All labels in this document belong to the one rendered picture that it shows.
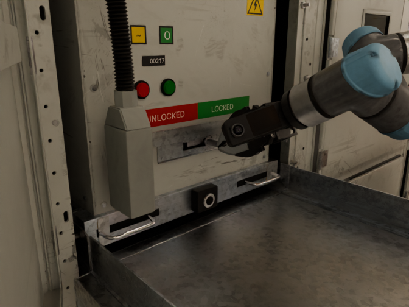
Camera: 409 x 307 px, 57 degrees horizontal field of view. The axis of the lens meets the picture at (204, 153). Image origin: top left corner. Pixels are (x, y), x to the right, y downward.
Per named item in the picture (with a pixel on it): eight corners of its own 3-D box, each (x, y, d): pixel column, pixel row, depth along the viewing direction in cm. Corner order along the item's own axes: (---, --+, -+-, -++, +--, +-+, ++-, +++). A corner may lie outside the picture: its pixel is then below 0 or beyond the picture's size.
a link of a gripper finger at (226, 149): (238, 157, 81) (269, 144, 74) (219, 162, 77) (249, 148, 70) (234, 144, 81) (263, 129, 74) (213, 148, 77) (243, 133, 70)
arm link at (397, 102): (415, 79, 65) (378, 48, 60) (440, 127, 58) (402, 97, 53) (375, 105, 70) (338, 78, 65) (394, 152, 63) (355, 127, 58)
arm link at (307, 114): (318, 121, 57) (299, 72, 58) (295, 131, 60) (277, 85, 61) (343, 116, 62) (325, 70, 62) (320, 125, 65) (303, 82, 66)
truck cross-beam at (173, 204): (276, 180, 101) (277, 159, 99) (86, 253, 66) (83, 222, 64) (262, 176, 104) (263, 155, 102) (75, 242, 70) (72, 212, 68)
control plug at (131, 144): (156, 211, 62) (152, 106, 57) (131, 220, 59) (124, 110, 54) (131, 197, 67) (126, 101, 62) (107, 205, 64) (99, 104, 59)
